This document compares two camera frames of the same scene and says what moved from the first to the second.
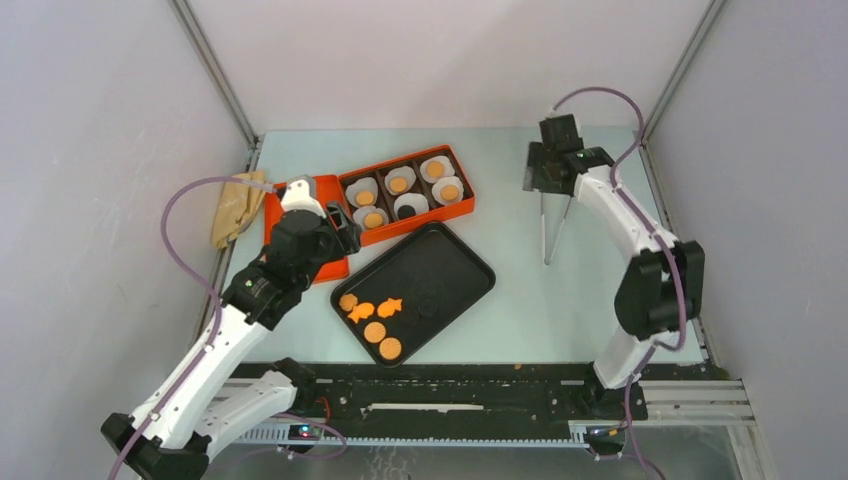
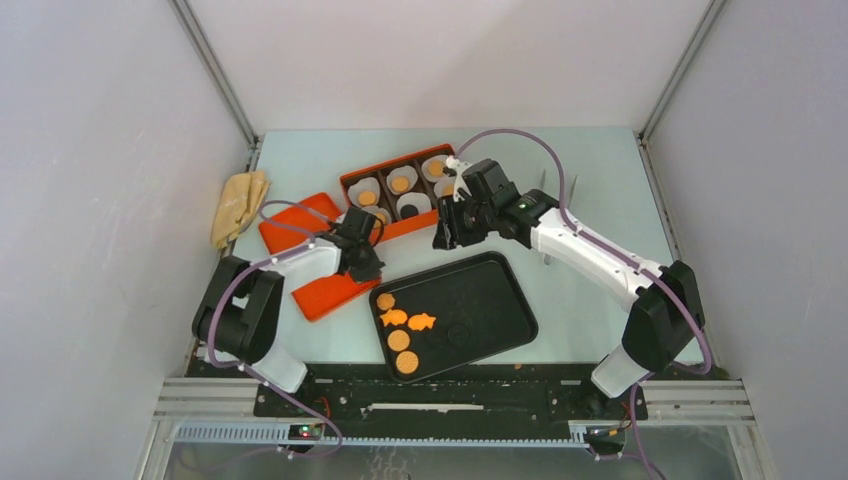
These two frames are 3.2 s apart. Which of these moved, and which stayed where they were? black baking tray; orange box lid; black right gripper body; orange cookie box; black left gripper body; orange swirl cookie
Moved: orange swirl cookie; black right gripper body; black left gripper body; black baking tray; orange box lid
Stayed: orange cookie box
